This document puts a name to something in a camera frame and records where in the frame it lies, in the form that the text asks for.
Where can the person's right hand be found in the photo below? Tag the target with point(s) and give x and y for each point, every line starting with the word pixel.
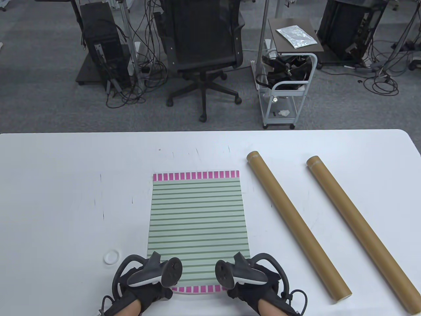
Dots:
pixel 260 291

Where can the person's left hand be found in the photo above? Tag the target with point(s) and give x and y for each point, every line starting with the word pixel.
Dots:
pixel 154 293

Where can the white plastic tube cap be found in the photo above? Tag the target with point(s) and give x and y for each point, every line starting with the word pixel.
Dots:
pixel 111 257

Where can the brown cardboard mailing tube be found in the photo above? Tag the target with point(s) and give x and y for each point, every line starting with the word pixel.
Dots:
pixel 358 230
pixel 296 223

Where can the green striped mouse pad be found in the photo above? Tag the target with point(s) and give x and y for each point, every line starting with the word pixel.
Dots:
pixel 197 223

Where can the person's right forearm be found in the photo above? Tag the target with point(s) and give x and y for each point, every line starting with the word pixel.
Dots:
pixel 268 309

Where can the person's left forearm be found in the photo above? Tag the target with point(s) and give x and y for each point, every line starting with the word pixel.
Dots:
pixel 131 309

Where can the grey hand tracking controller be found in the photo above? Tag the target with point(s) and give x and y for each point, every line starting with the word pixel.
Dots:
pixel 223 275
pixel 171 271

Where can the crumpled white paper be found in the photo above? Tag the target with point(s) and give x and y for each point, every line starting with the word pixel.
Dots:
pixel 284 113

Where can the white metal utility cart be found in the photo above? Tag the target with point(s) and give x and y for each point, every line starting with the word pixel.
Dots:
pixel 289 93

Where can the silver foil bag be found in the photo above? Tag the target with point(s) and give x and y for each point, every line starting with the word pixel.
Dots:
pixel 296 36

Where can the black mesh office chair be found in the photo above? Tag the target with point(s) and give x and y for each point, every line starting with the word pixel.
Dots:
pixel 204 33

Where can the grey metal pole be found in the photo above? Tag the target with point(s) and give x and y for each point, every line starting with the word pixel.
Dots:
pixel 263 26

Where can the black computer tower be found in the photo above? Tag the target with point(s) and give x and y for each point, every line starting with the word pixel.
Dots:
pixel 102 29

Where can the black equipment cabinet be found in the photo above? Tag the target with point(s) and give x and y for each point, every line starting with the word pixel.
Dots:
pixel 342 29

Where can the aluminium frame post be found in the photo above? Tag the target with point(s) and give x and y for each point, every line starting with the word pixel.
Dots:
pixel 126 26

